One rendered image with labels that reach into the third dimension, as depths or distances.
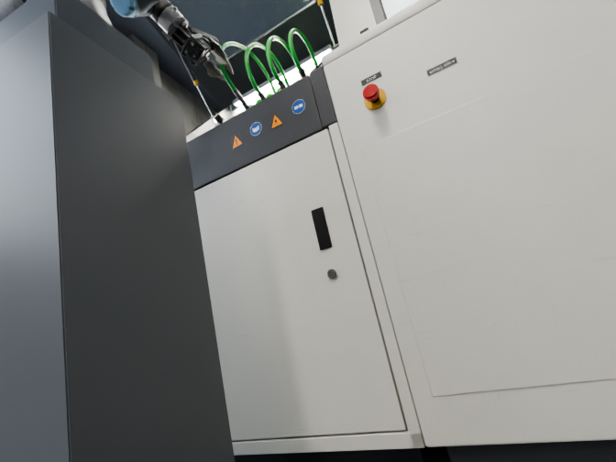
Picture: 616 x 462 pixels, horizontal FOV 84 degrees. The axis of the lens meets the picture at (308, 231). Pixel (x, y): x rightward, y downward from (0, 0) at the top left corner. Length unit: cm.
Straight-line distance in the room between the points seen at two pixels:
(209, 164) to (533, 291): 85
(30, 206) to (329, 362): 61
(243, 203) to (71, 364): 63
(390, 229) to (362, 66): 40
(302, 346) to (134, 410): 46
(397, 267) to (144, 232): 49
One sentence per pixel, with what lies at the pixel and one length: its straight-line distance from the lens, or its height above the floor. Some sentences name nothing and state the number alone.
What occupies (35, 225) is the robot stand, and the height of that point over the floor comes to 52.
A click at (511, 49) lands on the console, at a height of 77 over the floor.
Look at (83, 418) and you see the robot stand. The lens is 44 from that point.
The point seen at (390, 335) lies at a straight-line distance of 76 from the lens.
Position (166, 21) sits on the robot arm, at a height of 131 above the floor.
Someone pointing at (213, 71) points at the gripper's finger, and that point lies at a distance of 130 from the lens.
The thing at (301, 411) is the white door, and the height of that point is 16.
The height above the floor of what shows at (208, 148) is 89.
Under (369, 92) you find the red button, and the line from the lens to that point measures 82.
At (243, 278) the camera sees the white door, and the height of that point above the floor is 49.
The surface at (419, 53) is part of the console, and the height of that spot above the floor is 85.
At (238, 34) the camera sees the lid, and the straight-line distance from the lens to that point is 176.
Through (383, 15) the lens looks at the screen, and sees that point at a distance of 133.
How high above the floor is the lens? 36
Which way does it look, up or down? 14 degrees up
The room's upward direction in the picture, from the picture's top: 13 degrees counter-clockwise
